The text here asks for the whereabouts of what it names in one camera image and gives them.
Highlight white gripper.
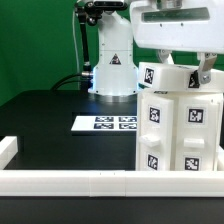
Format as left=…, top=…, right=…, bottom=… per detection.
left=130, top=0, right=224, bottom=84

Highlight white cabinet body box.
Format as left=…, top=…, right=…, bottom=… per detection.
left=137, top=90, right=223, bottom=171

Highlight white cabinet top block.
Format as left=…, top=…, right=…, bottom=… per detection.
left=138, top=62, right=224, bottom=93

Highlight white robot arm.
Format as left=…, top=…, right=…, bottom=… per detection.
left=85, top=0, right=224, bottom=98

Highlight white U-shaped fence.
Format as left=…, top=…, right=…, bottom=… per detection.
left=0, top=136, right=224, bottom=197

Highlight black cable bundle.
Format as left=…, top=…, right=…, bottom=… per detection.
left=50, top=73, right=93, bottom=91

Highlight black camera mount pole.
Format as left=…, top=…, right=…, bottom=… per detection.
left=75, top=2, right=99, bottom=77

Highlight white thin cable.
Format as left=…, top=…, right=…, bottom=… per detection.
left=71, top=0, right=83, bottom=90

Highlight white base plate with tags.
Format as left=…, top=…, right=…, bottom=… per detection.
left=71, top=116, right=137, bottom=131

